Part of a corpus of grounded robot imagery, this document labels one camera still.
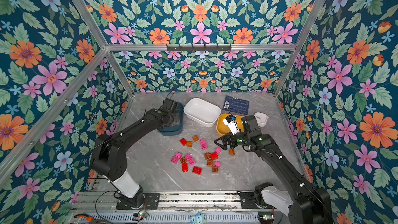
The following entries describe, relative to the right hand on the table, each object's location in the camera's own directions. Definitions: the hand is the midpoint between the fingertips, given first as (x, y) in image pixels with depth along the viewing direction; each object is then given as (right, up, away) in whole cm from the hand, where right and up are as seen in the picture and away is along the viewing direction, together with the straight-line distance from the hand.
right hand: (224, 135), depth 77 cm
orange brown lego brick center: (-9, -14, +11) cm, 20 cm away
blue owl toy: (-12, -35, -9) cm, 39 cm away
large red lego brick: (-14, -20, +5) cm, 25 cm away
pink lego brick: (-3, -17, +7) cm, 19 cm away
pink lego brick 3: (-27, -15, +9) cm, 32 cm away
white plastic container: (-13, +11, +24) cm, 29 cm away
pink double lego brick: (-11, -8, +15) cm, 21 cm away
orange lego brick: (-7, -17, +8) cm, 20 cm away
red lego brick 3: (-24, -7, +16) cm, 30 cm away
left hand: (-28, +8, +14) cm, 32 cm away
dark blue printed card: (+12, +15, +34) cm, 39 cm away
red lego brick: (-21, -19, +7) cm, 30 cm away
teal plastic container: (-28, +1, +16) cm, 33 cm away
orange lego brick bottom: (-5, -20, +5) cm, 21 cm away
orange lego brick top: (-17, -5, +18) cm, 25 cm away
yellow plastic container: (+1, -1, +23) cm, 23 cm away
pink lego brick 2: (-3, -11, +11) cm, 16 cm away
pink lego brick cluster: (-18, -16, +9) cm, 26 cm away
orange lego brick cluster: (-23, -16, +9) cm, 29 cm away
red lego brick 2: (-5, -14, +10) cm, 18 cm away
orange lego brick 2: (-20, -8, +14) cm, 26 cm away
